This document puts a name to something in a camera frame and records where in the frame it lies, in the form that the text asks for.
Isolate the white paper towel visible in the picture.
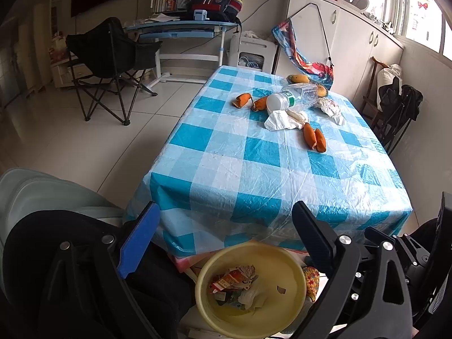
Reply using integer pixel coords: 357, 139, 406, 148
238, 280, 268, 311

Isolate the red orange snack bag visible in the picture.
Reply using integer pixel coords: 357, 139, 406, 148
209, 265, 258, 294

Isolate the white tissue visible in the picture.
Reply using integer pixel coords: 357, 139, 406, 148
264, 109, 309, 131

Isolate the yellow plastic basin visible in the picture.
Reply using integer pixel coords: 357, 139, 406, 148
195, 241, 307, 338

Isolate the light green sofa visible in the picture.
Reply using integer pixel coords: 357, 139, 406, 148
1, 168, 125, 238

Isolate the blue checkered plastic tablecloth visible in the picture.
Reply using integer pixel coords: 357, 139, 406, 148
126, 66, 412, 257

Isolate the white printed plastic wrapper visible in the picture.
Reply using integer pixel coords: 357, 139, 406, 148
315, 97, 345, 125

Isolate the dark wooden chair with clothes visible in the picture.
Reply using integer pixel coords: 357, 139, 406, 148
358, 57, 424, 154

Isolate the clear plastic bottle white cap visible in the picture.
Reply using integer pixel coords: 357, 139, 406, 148
267, 83, 318, 114

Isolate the colourful patterned bag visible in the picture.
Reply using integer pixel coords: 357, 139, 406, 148
270, 17, 335, 91

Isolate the small white drawer unit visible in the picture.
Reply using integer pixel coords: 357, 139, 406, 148
51, 55, 91, 89

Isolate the white plastic stool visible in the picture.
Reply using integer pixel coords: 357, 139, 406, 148
227, 33, 277, 73

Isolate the black folding camping chair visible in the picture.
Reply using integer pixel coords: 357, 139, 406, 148
65, 17, 162, 126

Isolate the blue white study desk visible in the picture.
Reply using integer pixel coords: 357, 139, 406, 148
124, 19, 241, 89

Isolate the dark striped backpack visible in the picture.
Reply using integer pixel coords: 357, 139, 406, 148
187, 0, 243, 24

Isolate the white wall cabinet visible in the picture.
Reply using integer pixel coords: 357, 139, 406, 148
282, 0, 404, 107

